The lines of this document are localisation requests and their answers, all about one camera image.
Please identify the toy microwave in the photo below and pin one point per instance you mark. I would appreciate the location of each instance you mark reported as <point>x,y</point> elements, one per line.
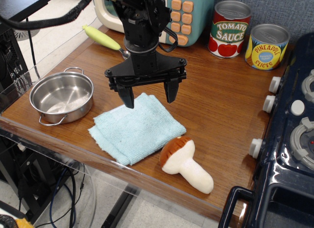
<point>189,18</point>

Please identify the small steel pot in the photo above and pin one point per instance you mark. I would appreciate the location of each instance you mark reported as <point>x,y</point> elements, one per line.
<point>62,97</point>

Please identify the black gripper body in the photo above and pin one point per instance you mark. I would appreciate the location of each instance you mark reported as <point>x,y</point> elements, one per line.
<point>145,66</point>

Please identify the tomato sauce can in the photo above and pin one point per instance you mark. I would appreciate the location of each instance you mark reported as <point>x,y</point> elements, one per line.
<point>229,26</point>

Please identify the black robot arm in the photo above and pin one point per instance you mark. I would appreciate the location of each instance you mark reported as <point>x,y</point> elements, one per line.
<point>143,22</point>

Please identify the light blue folded cloth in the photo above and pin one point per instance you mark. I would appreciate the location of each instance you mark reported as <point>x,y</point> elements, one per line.
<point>130,135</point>

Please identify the plush toy mushroom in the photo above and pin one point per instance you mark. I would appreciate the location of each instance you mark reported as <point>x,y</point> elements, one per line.
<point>176,157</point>

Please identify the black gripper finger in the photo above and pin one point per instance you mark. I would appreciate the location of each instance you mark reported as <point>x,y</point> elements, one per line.
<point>126,95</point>
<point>171,89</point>

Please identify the pineapple slices can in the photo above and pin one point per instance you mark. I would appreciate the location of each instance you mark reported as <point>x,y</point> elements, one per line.
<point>267,46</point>

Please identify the green handled spoon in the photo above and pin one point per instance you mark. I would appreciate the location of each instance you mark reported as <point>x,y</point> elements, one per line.
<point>105,40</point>

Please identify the dark blue toy stove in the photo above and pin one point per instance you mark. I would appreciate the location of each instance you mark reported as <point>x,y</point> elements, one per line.
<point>283,192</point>

